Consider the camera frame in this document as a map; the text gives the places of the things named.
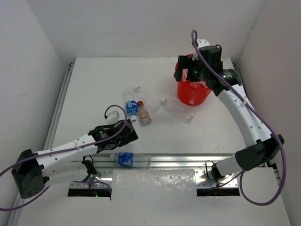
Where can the blue label bottle back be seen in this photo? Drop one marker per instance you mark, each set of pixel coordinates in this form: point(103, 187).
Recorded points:
point(130, 104)

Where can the aluminium front rail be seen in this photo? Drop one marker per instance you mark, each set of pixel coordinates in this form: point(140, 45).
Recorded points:
point(200, 163)

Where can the red cap small bottle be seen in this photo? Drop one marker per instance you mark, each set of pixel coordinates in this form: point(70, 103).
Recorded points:
point(144, 115)

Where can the clear bottle white cap right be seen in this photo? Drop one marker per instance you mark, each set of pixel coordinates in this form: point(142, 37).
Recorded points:
point(178, 110)

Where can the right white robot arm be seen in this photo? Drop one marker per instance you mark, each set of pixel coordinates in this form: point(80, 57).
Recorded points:
point(261, 145)

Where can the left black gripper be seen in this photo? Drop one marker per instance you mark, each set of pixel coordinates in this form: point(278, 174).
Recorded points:
point(128, 131)

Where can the blue label bottle front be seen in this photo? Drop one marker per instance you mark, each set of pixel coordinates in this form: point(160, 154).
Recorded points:
point(132, 160)

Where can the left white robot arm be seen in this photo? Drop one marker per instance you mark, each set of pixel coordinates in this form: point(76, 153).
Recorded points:
point(36, 170)

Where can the clear bottle white cap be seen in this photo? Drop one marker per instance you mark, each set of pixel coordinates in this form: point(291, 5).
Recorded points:
point(178, 110)
point(151, 103)

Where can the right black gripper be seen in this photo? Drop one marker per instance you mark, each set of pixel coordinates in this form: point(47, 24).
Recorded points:
point(186, 61)

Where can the aluminium left side rail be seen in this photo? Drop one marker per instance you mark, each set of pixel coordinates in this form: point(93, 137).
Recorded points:
point(14, 215)

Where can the blue label bottle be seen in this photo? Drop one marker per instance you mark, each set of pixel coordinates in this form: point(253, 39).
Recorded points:
point(132, 160)
point(130, 104)

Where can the red mesh plastic bin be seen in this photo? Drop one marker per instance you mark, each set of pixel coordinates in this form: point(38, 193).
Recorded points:
point(192, 93)

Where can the clear bottle white cap middle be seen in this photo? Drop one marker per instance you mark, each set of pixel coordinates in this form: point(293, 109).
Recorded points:
point(151, 103)

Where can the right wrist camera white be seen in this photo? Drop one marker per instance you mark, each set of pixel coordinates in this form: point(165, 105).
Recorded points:
point(202, 43)

